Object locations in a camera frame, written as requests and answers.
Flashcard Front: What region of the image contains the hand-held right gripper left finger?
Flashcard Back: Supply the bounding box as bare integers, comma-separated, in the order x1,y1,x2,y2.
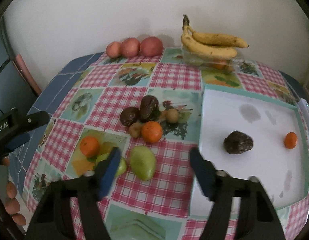
24,147,122,240

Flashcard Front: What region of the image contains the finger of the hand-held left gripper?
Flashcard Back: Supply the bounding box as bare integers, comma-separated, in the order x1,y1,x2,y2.
12,108,49,132

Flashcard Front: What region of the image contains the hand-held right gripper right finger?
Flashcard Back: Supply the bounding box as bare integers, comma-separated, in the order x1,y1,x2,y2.
190,147,286,240

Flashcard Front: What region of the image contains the small green mango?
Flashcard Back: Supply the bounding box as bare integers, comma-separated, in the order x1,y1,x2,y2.
96,152,126,177

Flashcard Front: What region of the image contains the orange tangerine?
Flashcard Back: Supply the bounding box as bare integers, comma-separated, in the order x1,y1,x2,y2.
141,121,163,143
80,136,100,158
284,132,298,150

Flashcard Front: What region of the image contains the large green mango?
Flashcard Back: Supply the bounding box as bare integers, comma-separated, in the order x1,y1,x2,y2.
129,146,157,181

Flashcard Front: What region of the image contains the white tray with teal rim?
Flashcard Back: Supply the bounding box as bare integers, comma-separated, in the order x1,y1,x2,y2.
188,84,309,218

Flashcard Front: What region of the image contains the round dark passion fruit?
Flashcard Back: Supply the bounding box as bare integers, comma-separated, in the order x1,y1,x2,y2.
119,107,140,127

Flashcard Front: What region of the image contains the round brown fruit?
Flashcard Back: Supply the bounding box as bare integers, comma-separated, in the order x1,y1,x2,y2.
166,108,179,123

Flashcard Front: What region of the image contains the person's left hand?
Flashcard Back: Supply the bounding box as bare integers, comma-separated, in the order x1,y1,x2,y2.
2,157,27,227

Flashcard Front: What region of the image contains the dark blue cabinet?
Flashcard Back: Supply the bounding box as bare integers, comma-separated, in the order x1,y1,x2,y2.
0,15,38,120

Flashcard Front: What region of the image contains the small tan fruit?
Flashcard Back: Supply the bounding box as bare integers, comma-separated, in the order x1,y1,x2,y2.
129,122,143,138

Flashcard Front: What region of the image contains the pink chair backrest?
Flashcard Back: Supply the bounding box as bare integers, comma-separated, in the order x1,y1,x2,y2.
15,54,42,95

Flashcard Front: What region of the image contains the elongated dark passion fruit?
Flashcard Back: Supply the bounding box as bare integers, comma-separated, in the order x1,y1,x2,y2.
139,95,159,122

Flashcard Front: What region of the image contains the checked printed tablecloth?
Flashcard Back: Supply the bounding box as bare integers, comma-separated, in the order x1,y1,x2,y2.
22,46,309,240

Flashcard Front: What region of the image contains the small red apple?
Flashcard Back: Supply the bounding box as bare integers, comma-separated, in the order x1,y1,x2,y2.
106,42,122,58

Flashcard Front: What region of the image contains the clear plastic container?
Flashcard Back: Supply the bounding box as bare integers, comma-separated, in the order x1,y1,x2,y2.
183,46,241,73

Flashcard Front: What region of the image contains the white plastic device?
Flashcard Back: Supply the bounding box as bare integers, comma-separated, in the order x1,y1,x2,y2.
297,99,309,132

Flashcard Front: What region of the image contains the medium red apple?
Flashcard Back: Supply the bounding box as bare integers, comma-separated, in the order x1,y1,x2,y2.
120,37,140,58

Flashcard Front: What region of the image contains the yellow spotted banana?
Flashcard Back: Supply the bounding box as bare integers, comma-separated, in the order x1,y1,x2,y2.
183,14,250,48
181,25,238,58

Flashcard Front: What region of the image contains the large red apple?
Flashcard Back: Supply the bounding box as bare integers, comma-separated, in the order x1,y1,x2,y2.
140,36,164,57

